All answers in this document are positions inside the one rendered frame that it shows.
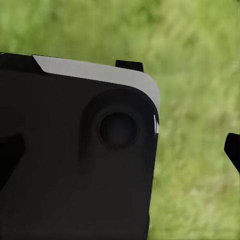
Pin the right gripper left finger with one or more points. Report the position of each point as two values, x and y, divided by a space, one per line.
12 149

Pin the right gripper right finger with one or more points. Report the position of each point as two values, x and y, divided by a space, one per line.
232 149

